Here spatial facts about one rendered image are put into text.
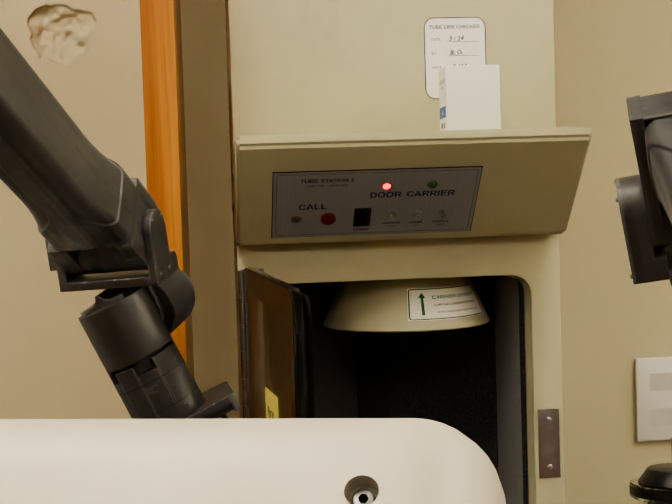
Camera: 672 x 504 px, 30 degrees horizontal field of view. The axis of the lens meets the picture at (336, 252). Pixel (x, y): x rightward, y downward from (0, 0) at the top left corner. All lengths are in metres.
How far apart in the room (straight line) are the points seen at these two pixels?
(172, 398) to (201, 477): 0.58
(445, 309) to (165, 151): 0.34
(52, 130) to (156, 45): 0.31
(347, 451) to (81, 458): 0.09
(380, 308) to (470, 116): 0.23
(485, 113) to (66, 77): 0.68
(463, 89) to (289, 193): 0.19
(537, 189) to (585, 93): 0.55
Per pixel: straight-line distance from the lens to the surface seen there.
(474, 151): 1.14
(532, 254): 1.26
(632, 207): 0.81
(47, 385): 1.68
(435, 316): 1.26
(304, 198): 1.15
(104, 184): 0.90
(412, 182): 1.15
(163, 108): 1.13
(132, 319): 0.97
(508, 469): 1.38
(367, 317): 1.27
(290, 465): 0.40
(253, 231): 1.18
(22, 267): 1.67
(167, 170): 1.13
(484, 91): 1.16
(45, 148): 0.83
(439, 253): 1.24
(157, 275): 0.96
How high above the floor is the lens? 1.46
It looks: 3 degrees down
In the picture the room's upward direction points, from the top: 2 degrees counter-clockwise
